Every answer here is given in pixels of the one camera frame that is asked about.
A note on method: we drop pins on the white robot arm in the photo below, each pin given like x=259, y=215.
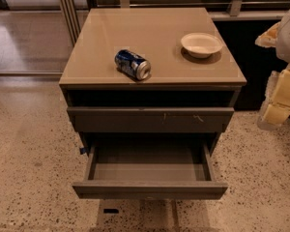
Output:
x=278, y=36

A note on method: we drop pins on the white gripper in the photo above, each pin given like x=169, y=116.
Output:
x=275, y=114

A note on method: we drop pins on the grey top drawer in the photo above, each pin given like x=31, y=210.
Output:
x=150, y=120

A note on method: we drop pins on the grey drawer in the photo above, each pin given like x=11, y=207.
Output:
x=150, y=120
x=160, y=171

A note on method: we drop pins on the white bowl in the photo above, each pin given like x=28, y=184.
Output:
x=201, y=45

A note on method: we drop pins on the grey drawer cabinet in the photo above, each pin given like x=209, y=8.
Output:
x=91, y=77

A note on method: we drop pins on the blue soda can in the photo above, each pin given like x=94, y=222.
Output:
x=132, y=64

